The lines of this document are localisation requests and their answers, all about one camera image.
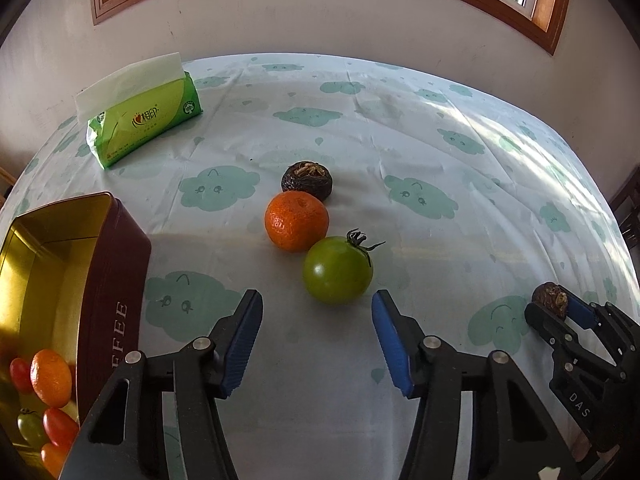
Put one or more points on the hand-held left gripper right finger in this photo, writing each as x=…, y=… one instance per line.
x=392, y=350

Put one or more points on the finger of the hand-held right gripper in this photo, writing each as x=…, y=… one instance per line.
x=580, y=310
x=545, y=325

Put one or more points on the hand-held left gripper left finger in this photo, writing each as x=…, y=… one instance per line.
x=245, y=345

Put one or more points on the large dark water chestnut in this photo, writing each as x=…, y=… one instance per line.
x=547, y=296

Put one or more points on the green tomato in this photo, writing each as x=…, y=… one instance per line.
x=31, y=427
x=336, y=272

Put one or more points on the maroon and gold tin box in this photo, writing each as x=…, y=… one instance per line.
x=117, y=270

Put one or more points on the red cherry tomato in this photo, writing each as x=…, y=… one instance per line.
x=61, y=427
x=20, y=375

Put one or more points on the orange mandarin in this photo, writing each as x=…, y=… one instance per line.
x=50, y=377
x=52, y=460
x=297, y=222

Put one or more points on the small dark water chestnut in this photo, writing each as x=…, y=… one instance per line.
x=306, y=182

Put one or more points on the green tissue pack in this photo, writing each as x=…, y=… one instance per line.
x=145, y=115

